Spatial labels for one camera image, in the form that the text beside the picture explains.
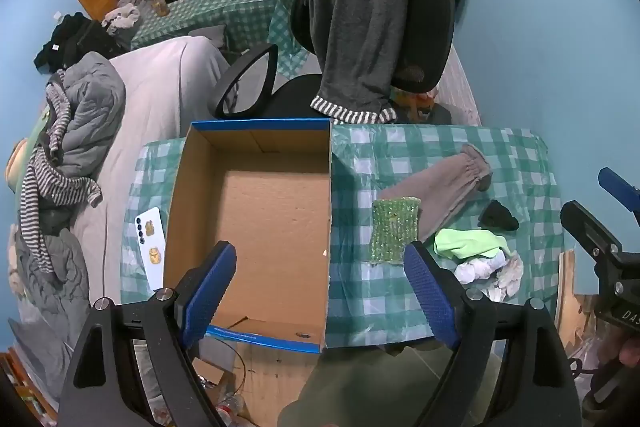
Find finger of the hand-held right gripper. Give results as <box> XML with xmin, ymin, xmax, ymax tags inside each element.
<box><xmin>598</xmin><ymin>167</ymin><xmax>640</xmax><ymax>210</ymax></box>
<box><xmin>560</xmin><ymin>201</ymin><xmax>625</xmax><ymax>270</ymax></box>

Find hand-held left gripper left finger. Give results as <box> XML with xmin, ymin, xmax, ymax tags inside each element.
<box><xmin>59</xmin><ymin>242</ymin><xmax>238</xmax><ymax>427</ymax></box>

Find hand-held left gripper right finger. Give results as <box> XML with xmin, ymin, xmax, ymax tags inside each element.
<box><xmin>402</xmin><ymin>242</ymin><xmax>583</xmax><ymax>427</ymax></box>

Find white plastic bag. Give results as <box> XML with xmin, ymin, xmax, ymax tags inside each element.
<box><xmin>454</xmin><ymin>252</ymin><xmax>507</xmax><ymax>285</ymax></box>

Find lime green cloth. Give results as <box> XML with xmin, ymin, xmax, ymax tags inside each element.
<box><xmin>433</xmin><ymin>228</ymin><xmax>512</xmax><ymax>260</ymax></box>

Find green knitted cloth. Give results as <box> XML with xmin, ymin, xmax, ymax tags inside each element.
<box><xmin>369</xmin><ymin>196</ymin><xmax>422</xmax><ymax>265</ymax></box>

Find translucent plastic bag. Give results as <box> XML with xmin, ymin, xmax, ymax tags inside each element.
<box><xmin>480</xmin><ymin>252</ymin><xmax>525</xmax><ymax>303</ymax></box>

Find black sock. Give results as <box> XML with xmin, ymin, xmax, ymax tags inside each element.
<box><xmin>477</xmin><ymin>199</ymin><xmax>520</xmax><ymax>233</ymax></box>

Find blue cardboard box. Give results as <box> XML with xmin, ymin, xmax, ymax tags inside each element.
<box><xmin>162</xmin><ymin>118</ymin><xmax>333</xmax><ymax>354</ymax></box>

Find long beige cloth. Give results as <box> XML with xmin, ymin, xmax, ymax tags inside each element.
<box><xmin>377</xmin><ymin>144</ymin><xmax>493</xmax><ymax>240</ymax></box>

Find person's right hand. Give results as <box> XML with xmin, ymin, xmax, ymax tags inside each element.
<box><xmin>597</xmin><ymin>334</ymin><xmax>640</xmax><ymax>375</ymax></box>

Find green checkered tablecloth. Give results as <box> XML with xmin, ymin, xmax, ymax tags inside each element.
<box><xmin>120</xmin><ymin>123</ymin><xmax>566</xmax><ymax>349</ymax></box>

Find white smartphone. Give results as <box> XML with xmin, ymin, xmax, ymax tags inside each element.
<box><xmin>135</xmin><ymin>206</ymin><xmax>168</xmax><ymax>295</ymax></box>

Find flat cardboard sheet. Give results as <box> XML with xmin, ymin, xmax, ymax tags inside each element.
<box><xmin>192</xmin><ymin>342</ymin><xmax>326</xmax><ymax>427</ymax></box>

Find person's olive trouser leg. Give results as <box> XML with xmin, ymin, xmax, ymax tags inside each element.
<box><xmin>277</xmin><ymin>344</ymin><xmax>481</xmax><ymax>427</ymax></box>

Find clear plastic bottle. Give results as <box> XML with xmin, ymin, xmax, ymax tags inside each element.
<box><xmin>215</xmin><ymin>394</ymin><xmax>246</xmax><ymax>425</ymax></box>

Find grey quilted blanket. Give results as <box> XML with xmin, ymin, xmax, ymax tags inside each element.
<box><xmin>10</xmin><ymin>227</ymin><xmax>93</xmax><ymax>400</ymax></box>

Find pink striped bedding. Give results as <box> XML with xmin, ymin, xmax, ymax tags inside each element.
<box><xmin>440</xmin><ymin>47</ymin><xmax>483</xmax><ymax>128</ymax></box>

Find orange toy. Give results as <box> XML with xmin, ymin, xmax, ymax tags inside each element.
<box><xmin>395</xmin><ymin>89</ymin><xmax>436</xmax><ymax>118</ymax></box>

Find grey striped garment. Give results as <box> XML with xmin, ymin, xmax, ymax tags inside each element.
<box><xmin>20</xmin><ymin>69</ymin><xmax>103</xmax><ymax>278</ymax></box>

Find grey quilted jacket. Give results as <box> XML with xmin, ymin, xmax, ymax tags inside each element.
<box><xmin>47</xmin><ymin>52</ymin><xmax>127</xmax><ymax>180</ymax></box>

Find bed with grey sheet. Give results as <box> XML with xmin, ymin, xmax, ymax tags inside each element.
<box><xmin>10</xmin><ymin>36</ymin><xmax>236</xmax><ymax>388</ymax></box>

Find black office chair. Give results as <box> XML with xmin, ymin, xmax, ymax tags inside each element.
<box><xmin>214</xmin><ymin>0</ymin><xmax>456</xmax><ymax>122</ymax></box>

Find table with checkered cloth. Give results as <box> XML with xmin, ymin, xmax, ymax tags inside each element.
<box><xmin>131</xmin><ymin>0</ymin><xmax>308</xmax><ymax>78</ymax></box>

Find black clothing pile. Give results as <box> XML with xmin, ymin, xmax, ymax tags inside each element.
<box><xmin>34</xmin><ymin>12</ymin><xmax>132</xmax><ymax>70</ymax></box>

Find grey sweater on chair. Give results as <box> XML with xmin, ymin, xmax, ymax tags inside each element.
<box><xmin>302</xmin><ymin>0</ymin><xmax>417</xmax><ymax>125</ymax></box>

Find grey white clothes pile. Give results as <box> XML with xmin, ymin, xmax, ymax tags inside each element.
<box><xmin>102</xmin><ymin>4</ymin><xmax>141</xmax><ymax>32</ymax></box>

